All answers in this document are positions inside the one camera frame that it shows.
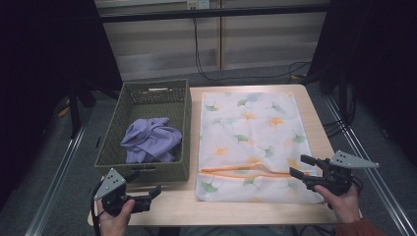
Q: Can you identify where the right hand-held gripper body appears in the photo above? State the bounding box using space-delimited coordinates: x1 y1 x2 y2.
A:
306 149 381 197

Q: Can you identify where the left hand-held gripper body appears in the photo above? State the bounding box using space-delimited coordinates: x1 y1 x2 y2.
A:
93 167 152 217

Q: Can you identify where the green woven basket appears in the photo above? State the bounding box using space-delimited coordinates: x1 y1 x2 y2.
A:
93 78 193 184

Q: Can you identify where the purple cloth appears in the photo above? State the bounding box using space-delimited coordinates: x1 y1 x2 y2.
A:
120 117 183 164

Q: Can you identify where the white floral mesh laundry bag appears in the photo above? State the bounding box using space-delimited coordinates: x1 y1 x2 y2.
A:
195 91 325 205

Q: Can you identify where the person's right hand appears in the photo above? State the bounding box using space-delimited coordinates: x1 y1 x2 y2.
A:
314 183 362 224

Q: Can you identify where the person's left hand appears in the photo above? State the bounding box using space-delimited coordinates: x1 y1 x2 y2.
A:
96 199 136 236

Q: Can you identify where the black curtain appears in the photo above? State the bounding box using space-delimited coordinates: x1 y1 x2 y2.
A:
308 0 417 166
0 0 124 210

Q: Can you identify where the black horizontal bar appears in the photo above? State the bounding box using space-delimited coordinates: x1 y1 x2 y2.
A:
97 4 330 24

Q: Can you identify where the white power outlet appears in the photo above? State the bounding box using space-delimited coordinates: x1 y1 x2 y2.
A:
186 0 210 10

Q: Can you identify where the right hand-held gripper cable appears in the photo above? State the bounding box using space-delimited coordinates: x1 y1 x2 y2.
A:
350 175 364 195

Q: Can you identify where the hand-held gripper cable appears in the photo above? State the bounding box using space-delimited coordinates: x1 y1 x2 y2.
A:
350 175 364 195
89 180 106 236

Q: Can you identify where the left hand-held gripper cable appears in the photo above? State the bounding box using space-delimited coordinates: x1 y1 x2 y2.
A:
89 180 106 236

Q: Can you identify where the metal floor rail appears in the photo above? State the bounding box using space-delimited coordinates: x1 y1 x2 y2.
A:
324 94 417 236
24 126 89 236

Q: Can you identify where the bundle of black floor cables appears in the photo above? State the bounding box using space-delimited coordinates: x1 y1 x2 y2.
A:
322 92 359 139

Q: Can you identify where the black hanging wall cable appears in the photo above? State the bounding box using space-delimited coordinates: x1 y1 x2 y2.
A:
192 17 312 84

